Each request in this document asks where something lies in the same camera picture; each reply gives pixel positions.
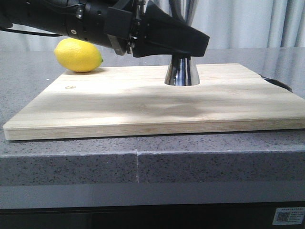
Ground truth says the white QR code label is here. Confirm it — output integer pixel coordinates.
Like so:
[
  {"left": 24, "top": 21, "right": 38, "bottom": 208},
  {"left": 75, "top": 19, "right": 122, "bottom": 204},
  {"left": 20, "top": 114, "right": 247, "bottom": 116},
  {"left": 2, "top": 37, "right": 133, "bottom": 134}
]
[{"left": 272, "top": 207, "right": 305, "bottom": 226}]

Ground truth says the grey curtain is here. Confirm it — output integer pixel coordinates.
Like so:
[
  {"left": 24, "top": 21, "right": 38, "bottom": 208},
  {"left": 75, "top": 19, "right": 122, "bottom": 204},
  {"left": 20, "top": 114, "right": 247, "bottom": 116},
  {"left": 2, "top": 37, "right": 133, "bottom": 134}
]
[{"left": 0, "top": 0, "right": 305, "bottom": 51}]

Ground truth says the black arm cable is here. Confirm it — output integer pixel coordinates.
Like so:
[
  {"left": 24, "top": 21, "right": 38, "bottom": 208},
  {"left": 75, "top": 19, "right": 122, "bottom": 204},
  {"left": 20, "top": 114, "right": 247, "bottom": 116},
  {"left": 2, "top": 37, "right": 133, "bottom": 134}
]
[{"left": 0, "top": 26, "right": 62, "bottom": 38}]

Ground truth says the wooden cutting board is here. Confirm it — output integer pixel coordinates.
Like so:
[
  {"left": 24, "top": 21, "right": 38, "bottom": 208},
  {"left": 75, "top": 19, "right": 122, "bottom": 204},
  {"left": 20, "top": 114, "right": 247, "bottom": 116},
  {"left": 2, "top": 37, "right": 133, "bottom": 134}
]
[{"left": 3, "top": 63, "right": 305, "bottom": 140}]

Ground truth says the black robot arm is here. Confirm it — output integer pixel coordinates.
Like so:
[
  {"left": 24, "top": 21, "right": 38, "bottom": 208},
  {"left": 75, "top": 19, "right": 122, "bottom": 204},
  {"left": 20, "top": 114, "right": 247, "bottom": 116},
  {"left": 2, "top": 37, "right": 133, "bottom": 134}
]
[{"left": 0, "top": 0, "right": 209, "bottom": 58}]

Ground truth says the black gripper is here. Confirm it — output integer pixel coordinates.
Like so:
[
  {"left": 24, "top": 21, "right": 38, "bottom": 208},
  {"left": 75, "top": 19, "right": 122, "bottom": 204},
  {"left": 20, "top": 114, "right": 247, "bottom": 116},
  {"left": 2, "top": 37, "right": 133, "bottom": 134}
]
[{"left": 65, "top": 0, "right": 210, "bottom": 58}]

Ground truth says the yellow lemon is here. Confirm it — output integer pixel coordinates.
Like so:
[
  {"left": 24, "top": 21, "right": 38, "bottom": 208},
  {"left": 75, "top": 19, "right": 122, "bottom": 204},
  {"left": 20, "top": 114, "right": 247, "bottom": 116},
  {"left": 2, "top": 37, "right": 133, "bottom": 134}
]
[{"left": 54, "top": 38, "right": 103, "bottom": 73}]

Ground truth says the steel double jigger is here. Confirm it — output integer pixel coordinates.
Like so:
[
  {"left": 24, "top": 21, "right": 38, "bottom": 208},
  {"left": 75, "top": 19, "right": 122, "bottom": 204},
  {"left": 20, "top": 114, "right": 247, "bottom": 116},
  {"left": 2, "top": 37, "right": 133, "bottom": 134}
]
[{"left": 164, "top": 0, "right": 200, "bottom": 86}]

